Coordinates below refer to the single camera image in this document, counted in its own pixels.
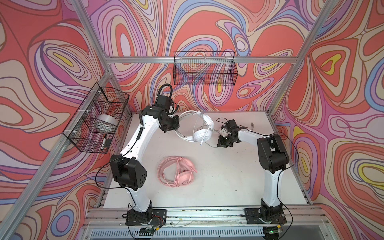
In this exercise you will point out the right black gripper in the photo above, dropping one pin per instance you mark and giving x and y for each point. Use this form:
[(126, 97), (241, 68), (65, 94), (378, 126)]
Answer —
[(221, 143)]

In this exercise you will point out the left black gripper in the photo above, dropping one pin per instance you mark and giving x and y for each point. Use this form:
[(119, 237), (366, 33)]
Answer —
[(175, 125)]

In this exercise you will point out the pink headphones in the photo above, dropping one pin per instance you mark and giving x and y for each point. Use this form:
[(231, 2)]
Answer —
[(184, 174)]

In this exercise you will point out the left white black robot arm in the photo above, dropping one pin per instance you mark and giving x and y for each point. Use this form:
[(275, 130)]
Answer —
[(127, 168)]

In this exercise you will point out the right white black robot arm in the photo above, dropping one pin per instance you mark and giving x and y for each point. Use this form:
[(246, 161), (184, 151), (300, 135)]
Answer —
[(273, 158)]

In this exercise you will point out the grey tape roll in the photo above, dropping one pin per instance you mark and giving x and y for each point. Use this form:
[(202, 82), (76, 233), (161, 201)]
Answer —
[(105, 124)]

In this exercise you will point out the black white marker pen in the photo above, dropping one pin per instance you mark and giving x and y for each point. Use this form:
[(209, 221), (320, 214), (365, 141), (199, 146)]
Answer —
[(104, 142)]

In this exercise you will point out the rear black wire basket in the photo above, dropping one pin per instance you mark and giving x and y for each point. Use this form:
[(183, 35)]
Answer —
[(205, 68)]

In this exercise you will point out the black wire basket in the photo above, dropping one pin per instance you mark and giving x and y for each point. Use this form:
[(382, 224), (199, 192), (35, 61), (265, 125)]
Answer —
[(205, 68), (100, 114)]

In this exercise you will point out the left black wire basket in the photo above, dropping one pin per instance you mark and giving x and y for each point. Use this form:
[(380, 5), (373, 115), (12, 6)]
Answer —
[(100, 114)]

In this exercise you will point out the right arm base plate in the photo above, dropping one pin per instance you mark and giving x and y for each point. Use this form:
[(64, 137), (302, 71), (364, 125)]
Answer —
[(256, 216)]

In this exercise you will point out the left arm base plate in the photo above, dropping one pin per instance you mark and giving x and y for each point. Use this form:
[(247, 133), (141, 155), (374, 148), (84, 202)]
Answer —
[(156, 217)]

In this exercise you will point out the aluminium front rail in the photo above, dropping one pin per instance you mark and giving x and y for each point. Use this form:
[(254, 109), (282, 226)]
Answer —
[(297, 215)]

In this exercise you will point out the white perforated cable duct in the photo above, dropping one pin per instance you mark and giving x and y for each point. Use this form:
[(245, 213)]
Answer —
[(175, 233)]

